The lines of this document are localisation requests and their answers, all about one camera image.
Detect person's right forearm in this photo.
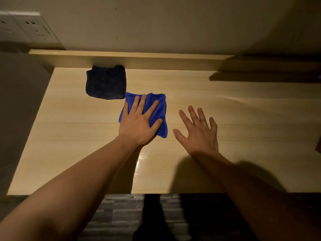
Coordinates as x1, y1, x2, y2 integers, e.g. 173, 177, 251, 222
189, 151, 321, 241

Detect dark folded cloth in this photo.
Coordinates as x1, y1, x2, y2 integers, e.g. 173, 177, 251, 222
85, 65, 127, 100

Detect white wall socket plate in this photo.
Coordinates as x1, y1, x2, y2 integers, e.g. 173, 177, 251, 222
0, 11, 64, 50

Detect person's left forearm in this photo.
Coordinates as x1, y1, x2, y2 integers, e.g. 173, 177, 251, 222
0, 135, 146, 241

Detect person's dark trouser leg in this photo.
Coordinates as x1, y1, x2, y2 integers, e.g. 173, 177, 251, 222
132, 194, 176, 241

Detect blue microfiber cloth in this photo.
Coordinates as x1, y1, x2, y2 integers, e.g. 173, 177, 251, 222
119, 92, 168, 139

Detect person's right hand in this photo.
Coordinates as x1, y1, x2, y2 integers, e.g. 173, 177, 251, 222
173, 105, 219, 157

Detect person's left hand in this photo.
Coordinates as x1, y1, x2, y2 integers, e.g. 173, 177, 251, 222
118, 94, 163, 147

